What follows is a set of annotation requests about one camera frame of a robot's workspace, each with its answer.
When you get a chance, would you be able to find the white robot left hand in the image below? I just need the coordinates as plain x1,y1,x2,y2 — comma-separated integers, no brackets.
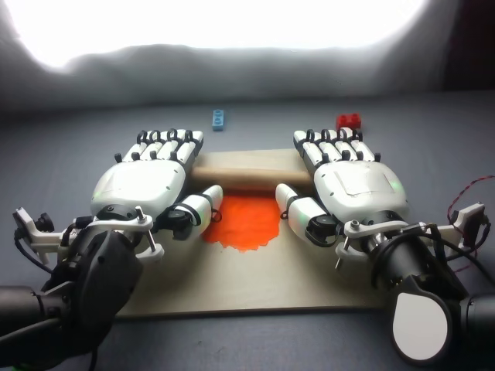
90,128,224,243

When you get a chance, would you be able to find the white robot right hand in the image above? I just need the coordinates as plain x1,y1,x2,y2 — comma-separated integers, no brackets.
275,128,411,248

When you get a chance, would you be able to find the wooden rolling pin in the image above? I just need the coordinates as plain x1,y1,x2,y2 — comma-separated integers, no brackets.
190,164,315,191

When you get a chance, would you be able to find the red toy brick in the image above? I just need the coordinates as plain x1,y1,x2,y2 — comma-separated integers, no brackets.
335,112,365,136

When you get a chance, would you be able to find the grey table cloth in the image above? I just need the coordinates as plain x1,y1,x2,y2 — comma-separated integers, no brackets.
0,90,495,371

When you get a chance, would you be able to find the light blue toy brick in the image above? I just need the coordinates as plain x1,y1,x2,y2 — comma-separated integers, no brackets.
211,109,229,132

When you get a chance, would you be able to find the orange play dough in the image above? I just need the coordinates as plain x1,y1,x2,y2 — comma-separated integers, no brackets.
203,188,282,254

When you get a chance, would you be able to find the light wooden board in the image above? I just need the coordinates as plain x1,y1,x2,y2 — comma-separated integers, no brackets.
115,148,390,320

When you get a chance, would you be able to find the white backdrop sheet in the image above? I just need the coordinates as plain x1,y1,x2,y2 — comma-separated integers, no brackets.
0,0,452,124

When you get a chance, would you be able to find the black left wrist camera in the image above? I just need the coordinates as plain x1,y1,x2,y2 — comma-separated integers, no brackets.
32,211,55,233

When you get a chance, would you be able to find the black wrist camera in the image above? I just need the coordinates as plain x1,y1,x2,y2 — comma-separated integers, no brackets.
462,214,490,248
32,211,55,233

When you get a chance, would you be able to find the red and black twisted cable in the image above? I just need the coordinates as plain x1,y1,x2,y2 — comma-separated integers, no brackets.
446,175,495,225

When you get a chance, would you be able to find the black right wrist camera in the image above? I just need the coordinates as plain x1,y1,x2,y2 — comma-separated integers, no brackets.
462,214,490,248

